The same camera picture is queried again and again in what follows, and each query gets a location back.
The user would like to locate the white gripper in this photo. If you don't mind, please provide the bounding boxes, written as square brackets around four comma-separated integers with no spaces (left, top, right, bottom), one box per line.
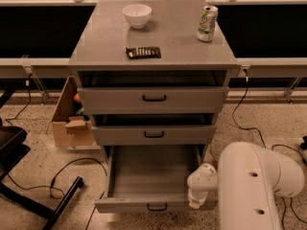
[187,163,218,209]

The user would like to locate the grey bottom drawer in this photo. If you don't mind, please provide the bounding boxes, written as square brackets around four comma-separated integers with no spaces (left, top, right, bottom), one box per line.
[94,145,219,215]

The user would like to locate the grey drawer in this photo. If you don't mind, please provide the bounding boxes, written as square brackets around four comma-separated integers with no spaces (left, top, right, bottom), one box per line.
[78,87,228,114]
[94,145,219,215]
[92,125,215,146]

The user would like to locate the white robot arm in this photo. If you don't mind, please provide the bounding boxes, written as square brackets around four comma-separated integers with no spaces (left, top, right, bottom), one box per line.
[187,142,305,230]

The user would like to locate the grey middle drawer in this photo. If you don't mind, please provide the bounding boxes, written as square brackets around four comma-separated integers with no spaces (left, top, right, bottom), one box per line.
[92,125,215,146]

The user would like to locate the grey top drawer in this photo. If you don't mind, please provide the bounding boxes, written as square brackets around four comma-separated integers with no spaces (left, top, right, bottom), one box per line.
[78,87,228,114]

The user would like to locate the grey drawer cabinet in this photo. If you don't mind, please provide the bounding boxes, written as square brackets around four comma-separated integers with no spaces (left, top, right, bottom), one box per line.
[68,0,240,165]

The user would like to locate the brown cardboard box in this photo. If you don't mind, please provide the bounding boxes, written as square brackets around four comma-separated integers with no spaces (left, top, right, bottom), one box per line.
[52,77,95,150]

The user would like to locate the white green soda can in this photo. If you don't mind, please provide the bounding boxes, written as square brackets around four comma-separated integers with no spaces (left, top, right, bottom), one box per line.
[197,6,218,42]

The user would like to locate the black office chair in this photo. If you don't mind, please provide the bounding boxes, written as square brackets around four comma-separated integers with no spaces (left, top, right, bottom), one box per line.
[0,94,82,230]

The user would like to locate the white ceramic bowl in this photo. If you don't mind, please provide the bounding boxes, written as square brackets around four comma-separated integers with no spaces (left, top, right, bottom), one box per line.
[122,4,153,29]

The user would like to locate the black cable right floor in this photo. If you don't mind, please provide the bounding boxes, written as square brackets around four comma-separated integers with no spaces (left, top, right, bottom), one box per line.
[271,144,307,230]

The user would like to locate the black cable floor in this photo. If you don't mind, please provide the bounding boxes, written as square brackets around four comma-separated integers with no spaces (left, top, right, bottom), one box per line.
[7,157,109,230]
[271,144,307,230]

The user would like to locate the metal rail bracket right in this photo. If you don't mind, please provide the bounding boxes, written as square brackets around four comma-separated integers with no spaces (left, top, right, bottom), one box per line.
[283,78,301,104]

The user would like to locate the metal rail bracket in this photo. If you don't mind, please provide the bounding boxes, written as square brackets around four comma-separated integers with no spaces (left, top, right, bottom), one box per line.
[21,55,50,105]
[283,78,301,104]

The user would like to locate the black cable left floor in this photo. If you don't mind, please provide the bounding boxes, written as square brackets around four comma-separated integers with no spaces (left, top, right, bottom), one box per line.
[7,157,109,230]

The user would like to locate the black thin cable far left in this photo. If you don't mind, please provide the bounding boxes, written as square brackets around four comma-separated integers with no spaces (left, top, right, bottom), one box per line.
[5,73,34,127]

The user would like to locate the metal rail bracket left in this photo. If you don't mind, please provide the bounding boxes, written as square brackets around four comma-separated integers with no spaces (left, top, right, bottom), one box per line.
[21,55,50,105]

